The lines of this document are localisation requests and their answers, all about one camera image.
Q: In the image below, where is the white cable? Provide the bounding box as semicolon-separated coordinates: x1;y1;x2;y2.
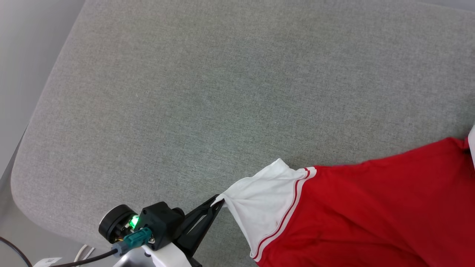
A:
73;244;95;262

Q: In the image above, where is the red and white garment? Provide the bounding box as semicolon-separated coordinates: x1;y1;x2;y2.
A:
211;136;475;267

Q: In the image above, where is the black cable with teal plug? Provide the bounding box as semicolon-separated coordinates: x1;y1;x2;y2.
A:
47;227;154;267

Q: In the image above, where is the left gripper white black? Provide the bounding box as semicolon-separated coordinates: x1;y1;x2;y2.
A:
98;194;226;267

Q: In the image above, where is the white paper label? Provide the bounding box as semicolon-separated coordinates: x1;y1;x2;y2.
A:
33;257;63;267

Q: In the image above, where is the thin black loose cable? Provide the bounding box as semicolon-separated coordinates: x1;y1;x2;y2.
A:
0;236;34;267

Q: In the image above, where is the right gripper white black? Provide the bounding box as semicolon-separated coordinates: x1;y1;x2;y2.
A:
468;125;475;168

